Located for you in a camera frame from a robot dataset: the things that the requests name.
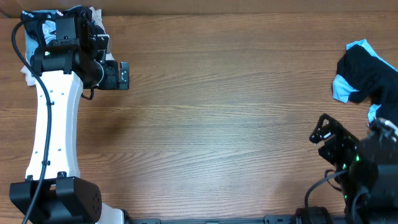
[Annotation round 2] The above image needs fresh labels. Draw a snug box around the white cloth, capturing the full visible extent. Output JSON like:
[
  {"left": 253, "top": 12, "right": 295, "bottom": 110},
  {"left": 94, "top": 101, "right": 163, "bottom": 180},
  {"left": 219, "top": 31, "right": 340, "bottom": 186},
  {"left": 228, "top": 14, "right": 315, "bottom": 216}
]
[{"left": 20, "top": 6, "right": 116, "bottom": 87}]

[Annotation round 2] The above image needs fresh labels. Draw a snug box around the black printed cycling jersey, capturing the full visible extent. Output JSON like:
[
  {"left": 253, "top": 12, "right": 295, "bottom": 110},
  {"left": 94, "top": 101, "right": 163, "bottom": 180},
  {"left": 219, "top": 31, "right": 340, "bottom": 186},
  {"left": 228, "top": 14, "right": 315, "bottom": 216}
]
[{"left": 20, "top": 5, "right": 106, "bottom": 53}]

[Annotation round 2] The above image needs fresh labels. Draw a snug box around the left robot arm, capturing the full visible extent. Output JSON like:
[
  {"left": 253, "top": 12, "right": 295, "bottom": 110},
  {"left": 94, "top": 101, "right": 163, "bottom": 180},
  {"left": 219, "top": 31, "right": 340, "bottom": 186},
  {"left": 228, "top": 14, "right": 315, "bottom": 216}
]
[{"left": 9, "top": 16, "right": 131, "bottom": 223}]

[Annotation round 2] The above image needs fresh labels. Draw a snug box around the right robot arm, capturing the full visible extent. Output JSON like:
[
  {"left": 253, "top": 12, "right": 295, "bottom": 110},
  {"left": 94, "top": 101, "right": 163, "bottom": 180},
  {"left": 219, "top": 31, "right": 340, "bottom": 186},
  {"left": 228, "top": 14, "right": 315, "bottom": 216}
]
[{"left": 291, "top": 114, "right": 397, "bottom": 223}]

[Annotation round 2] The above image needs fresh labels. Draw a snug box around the black and light-blue garment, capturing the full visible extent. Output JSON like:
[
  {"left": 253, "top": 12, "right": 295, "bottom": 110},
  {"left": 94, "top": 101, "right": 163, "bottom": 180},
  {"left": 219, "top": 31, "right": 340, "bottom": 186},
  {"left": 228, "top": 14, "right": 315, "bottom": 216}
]
[{"left": 331, "top": 39, "right": 397, "bottom": 124}]

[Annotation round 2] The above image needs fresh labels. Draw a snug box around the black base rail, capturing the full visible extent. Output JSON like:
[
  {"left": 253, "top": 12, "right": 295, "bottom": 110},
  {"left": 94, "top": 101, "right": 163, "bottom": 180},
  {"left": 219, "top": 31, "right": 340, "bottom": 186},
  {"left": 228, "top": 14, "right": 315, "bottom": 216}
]
[{"left": 126, "top": 215, "right": 296, "bottom": 224}]

